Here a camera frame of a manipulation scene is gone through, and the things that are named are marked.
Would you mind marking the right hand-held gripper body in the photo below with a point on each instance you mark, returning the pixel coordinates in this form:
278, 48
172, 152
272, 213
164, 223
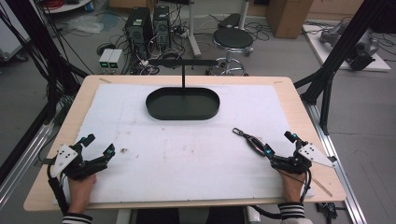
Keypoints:
295, 161

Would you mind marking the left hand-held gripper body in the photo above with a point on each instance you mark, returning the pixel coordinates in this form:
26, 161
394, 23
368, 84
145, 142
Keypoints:
64, 155

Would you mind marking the black key fob with clasp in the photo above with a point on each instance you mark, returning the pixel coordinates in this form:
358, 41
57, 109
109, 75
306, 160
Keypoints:
252, 142

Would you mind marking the person's right hand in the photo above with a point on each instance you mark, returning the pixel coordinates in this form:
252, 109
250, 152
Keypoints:
292, 186

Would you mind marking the person's left hand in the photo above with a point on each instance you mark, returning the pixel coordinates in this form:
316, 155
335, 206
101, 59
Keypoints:
80, 191

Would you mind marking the thin wooden strip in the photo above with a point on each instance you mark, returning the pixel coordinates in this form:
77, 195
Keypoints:
322, 187

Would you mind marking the person's right striped sleeve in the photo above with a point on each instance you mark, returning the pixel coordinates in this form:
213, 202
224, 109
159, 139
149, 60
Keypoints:
291, 211

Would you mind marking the person's striped sleeve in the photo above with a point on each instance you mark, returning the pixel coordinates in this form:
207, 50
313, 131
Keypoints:
291, 211
77, 218

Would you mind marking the person's left striped sleeve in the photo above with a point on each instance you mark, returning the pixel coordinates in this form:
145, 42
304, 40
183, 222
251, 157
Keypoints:
77, 218

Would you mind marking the white foam mat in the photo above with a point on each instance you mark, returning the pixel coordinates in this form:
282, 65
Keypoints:
186, 149

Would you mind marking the white power supply unit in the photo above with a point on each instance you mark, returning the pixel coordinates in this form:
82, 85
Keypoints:
114, 59
105, 59

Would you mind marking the black oval tray with T-bar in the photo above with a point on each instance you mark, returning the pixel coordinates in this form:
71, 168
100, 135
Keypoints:
183, 104

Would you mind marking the grey robot equipment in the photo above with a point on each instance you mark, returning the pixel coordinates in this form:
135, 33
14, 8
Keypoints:
361, 49

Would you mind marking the black round chrome stool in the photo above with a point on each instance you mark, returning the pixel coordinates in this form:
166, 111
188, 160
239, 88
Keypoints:
233, 39

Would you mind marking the white floor board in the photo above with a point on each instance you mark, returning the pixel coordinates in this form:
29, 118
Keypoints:
379, 63

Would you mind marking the clear plastic bag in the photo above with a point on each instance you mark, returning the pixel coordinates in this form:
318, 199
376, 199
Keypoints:
84, 24

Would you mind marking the brown cardboard box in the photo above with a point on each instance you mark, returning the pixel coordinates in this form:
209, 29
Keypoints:
288, 17

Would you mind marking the black computer tower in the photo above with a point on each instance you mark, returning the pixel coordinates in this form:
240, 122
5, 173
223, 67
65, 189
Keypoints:
162, 25
138, 29

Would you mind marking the grey cabinet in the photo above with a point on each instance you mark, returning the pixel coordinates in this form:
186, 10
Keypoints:
11, 34

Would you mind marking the round white table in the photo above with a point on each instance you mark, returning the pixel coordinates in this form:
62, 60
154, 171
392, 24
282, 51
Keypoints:
68, 5

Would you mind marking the white desk leg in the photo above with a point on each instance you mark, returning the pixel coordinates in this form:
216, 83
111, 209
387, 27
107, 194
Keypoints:
193, 34

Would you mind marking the aluminium rail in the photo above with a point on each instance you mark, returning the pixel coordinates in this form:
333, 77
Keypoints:
342, 180
21, 168

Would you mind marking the black metal frame post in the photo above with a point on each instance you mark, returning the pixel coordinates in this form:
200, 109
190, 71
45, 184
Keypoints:
46, 49
345, 46

